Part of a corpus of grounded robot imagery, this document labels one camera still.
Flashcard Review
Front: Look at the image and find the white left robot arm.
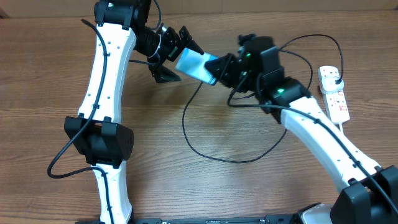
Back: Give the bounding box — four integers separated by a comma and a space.
64, 0, 201, 223

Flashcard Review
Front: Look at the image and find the black USB charging cable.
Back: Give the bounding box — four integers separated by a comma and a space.
182, 34, 345, 164

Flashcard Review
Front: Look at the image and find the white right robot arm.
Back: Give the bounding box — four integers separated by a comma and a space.
205, 34, 397, 223

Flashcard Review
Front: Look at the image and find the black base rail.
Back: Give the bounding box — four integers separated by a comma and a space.
129, 214, 301, 224

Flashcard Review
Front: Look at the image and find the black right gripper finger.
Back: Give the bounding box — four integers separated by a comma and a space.
204, 54, 233, 72
208, 67, 231, 86

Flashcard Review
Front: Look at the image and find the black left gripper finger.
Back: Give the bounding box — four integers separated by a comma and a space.
179, 26, 204, 55
149, 65, 181, 83

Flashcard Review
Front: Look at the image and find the white charger plug adapter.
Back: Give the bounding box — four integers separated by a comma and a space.
320, 77, 345, 94

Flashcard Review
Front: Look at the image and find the white power strip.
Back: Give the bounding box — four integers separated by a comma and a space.
318, 65, 350, 124

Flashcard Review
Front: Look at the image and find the Galaxy S24+ smartphone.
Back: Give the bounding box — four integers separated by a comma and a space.
175, 49, 218, 85

